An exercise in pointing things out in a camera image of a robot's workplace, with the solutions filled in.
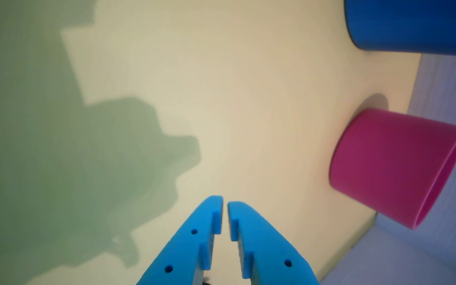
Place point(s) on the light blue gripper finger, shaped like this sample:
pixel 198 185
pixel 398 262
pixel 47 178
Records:
pixel 265 253
pixel 184 249

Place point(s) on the pink round cup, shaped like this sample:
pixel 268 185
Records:
pixel 386 166

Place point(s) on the yellow table mat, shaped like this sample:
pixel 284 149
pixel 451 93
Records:
pixel 251 99

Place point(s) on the blue round cup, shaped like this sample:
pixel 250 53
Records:
pixel 414 23

